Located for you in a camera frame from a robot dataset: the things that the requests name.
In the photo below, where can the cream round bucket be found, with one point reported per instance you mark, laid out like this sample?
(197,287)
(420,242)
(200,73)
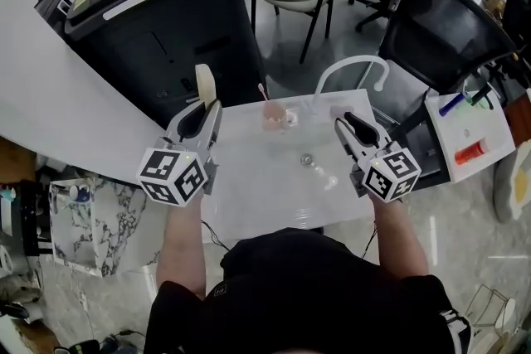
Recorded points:
(493,344)

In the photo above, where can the blue and white mug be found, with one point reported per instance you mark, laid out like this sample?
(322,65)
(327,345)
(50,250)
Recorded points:
(81,195)

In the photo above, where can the person's left forearm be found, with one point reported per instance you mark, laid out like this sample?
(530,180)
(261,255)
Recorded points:
(182,248)

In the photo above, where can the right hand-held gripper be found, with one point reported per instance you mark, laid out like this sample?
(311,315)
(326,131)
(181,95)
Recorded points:
(392,176)

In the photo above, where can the large dark copier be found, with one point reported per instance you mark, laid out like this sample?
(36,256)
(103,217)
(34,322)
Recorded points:
(166,33)

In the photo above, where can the egg shaped cushion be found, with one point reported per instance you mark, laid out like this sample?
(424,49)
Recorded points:
(506,195)

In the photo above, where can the black mesh office chair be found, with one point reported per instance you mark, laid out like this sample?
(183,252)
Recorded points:
(448,25)

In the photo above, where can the person's right forearm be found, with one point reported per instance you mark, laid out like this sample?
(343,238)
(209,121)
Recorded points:
(398,240)

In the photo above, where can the metal sink drain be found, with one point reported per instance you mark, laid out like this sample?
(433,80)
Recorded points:
(307,159)

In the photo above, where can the white sink basin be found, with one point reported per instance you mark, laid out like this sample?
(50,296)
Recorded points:
(265,178)

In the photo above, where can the orange bottle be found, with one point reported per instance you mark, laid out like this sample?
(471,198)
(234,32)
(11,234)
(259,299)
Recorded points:
(471,152)

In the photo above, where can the white curved faucet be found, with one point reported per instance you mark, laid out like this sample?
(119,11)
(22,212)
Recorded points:
(318,101)

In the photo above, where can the brown wooden cabinet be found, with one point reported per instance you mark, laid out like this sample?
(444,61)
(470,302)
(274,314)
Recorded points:
(520,120)

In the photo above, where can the marble pattern cabinet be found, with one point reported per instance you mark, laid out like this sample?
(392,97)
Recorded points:
(116,228)

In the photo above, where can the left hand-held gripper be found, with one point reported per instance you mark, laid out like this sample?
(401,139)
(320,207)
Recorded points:
(170,178)

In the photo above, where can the person's black shirt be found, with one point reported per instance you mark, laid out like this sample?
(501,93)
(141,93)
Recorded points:
(298,294)

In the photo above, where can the green cup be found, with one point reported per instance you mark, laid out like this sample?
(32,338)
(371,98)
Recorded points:
(469,98)

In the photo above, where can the pink cup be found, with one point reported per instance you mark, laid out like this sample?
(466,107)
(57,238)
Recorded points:
(274,116)

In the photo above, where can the pink toothbrush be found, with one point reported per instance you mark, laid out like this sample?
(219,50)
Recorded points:
(262,90)

